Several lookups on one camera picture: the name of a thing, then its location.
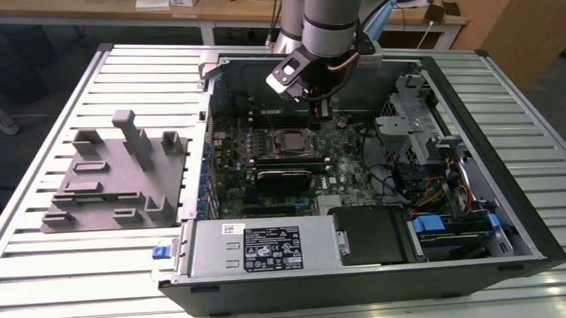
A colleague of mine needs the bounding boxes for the metal socket cover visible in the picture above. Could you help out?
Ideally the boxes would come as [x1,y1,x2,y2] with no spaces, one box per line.
[305,123,323,152]

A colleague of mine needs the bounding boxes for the wooden desk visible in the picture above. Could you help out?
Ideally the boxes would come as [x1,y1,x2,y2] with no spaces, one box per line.
[0,0,470,50]

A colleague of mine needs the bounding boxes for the grey parts rack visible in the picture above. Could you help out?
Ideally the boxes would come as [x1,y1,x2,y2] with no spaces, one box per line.
[39,109,193,235]

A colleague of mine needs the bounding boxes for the black graphics card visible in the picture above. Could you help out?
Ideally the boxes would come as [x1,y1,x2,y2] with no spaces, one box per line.
[255,169,314,200]

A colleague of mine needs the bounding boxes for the white charging cable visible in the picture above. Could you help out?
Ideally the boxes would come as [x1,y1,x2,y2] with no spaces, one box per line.
[417,19,440,50]

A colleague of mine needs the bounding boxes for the blue latch handle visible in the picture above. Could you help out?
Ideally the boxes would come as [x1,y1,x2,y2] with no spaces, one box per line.
[151,240,173,260]

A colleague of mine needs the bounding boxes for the black looped cable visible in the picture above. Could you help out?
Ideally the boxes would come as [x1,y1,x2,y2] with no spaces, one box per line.
[361,123,410,208]

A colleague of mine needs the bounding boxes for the green motherboard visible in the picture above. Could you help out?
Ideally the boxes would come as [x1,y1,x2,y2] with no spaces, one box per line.
[206,111,402,220]

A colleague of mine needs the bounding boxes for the silver chipset heatsink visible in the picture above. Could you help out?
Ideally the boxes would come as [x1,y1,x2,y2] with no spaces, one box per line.
[317,194,345,213]

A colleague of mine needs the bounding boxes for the black cable copper fitting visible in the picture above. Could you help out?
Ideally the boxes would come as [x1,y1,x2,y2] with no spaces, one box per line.
[326,49,358,73]

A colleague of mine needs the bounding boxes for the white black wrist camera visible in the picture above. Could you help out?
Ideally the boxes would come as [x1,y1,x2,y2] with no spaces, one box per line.
[265,52,311,103]

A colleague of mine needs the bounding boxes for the white stand foot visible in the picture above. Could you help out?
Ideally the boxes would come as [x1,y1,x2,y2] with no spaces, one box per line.
[0,109,20,136]

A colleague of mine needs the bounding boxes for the silver power supply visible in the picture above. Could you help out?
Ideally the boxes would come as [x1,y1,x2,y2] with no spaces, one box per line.
[185,215,351,278]

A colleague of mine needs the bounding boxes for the black disk drive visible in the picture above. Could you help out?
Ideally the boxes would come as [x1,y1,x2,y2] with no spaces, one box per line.
[418,230,494,262]

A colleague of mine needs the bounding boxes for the wooden cabinet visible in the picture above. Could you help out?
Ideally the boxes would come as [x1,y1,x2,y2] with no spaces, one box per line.
[453,0,566,92]

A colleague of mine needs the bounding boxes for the CPU socket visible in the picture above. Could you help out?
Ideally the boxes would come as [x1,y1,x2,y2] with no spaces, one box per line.
[270,128,321,158]

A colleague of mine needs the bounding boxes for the black camera cable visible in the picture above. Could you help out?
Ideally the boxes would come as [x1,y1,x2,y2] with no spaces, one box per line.
[307,64,358,102]

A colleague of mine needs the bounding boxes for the dark office chair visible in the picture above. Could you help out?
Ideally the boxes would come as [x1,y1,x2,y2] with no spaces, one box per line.
[0,25,59,107]

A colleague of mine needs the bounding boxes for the silver drive cage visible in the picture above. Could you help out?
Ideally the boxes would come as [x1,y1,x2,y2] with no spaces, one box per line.
[373,73,470,166]

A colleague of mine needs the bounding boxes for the black PC case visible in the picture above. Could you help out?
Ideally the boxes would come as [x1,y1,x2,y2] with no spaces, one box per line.
[157,48,566,318]

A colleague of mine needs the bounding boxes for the green RAM stick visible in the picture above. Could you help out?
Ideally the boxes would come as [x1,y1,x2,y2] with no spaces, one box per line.
[72,193,123,203]

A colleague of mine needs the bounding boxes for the black plastic shroud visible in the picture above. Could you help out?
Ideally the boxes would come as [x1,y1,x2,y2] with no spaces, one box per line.
[331,205,420,266]

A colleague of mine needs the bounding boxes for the black power adapter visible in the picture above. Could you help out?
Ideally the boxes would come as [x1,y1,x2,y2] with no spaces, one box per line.
[424,4,448,25]

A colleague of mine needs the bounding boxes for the orange yellow power wires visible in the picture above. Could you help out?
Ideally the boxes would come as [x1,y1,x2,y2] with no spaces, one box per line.
[413,158,470,215]

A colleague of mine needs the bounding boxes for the black expansion slot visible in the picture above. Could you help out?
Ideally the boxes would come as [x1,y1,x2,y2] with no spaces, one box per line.
[243,205,297,215]

